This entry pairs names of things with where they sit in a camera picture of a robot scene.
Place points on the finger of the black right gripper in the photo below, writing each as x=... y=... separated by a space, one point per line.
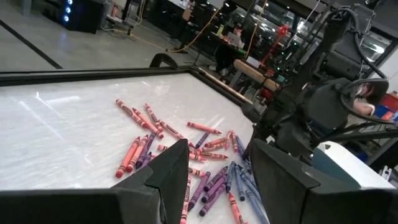
x=248 y=137

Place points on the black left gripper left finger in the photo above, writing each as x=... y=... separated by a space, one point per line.
x=140 y=205

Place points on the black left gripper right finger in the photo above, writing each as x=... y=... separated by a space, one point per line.
x=295 y=202

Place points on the blue crayon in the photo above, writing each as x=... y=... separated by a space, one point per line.
x=240 y=144
x=230 y=176
x=248 y=183
x=256 y=207
x=239 y=183

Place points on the purple crayon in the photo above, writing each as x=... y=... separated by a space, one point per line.
x=216 y=179
x=199 y=191
x=213 y=200
x=202 y=140
x=146 y=150
x=214 y=188
x=147 y=159

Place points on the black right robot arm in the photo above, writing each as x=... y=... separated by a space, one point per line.
x=326 y=102

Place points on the red crayon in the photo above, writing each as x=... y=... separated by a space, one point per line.
x=203 y=127
x=152 y=115
x=234 y=143
x=128 y=157
x=141 y=117
x=236 y=208
x=228 y=140
x=210 y=155
x=137 y=154
x=196 y=172
x=186 y=196
x=211 y=147
x=162 y=148
x=174 y=132
x=132 y=114
x=215 y=142

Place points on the wooden workbench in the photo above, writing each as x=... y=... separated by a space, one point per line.
x=252 y=72

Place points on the white plastic basket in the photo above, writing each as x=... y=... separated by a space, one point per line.
x=357 y=165

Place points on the red plastic bin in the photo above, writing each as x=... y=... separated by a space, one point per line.
x=390 y=101

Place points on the red ribbon bow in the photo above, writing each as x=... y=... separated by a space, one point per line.
x=283 y=30

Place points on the black computer tower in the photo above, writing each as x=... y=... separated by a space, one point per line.
x=84 y=15

